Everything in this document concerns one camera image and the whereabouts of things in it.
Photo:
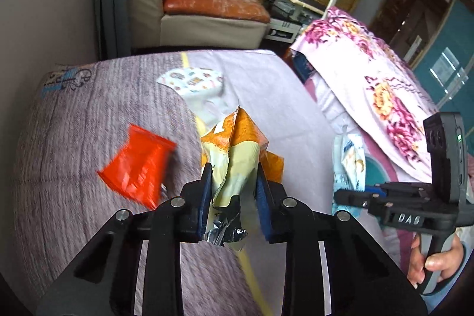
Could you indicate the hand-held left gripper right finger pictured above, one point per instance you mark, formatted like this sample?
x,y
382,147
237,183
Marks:
x,y
264,205

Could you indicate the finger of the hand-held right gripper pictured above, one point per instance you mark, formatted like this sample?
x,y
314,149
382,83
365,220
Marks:
x,y
351,197
407,190

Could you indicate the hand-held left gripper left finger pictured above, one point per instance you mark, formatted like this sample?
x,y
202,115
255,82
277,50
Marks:
x,y
205,197

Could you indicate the white blue plastic wrapper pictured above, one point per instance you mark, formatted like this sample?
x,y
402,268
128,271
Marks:
x,y
351,160

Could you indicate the orange yellow snack bag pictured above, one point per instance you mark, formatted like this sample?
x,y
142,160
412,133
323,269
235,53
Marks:
x,y
237,153

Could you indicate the person's right hand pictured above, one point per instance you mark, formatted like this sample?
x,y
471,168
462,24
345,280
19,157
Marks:
x,y
442,260

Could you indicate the red plastic packet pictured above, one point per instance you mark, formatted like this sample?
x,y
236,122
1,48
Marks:
x,y
137,164

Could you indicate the white printed packet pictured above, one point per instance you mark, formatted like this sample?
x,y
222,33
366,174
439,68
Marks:
x,y
189,81

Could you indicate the pink floral blanket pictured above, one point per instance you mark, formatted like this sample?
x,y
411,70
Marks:
x,y
370,71

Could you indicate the teal cabinet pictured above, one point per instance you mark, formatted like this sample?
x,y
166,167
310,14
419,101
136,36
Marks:
x,y
459,38

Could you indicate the blue box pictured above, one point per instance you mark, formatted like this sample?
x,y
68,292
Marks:
x,y
303,66

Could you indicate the grey purple bed blanket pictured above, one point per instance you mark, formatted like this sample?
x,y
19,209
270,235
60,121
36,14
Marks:
x,y
92,97

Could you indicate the cream armchair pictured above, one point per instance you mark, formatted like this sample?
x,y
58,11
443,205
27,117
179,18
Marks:
x,y
207,31

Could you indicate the orange seat cushion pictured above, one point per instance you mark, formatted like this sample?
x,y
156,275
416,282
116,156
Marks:
x,y
214,3

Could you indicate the black stereo equipment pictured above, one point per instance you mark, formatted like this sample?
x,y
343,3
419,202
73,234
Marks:
x,y
285,10

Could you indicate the wooden door frame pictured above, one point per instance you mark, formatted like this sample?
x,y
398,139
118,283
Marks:
x,y
392,5

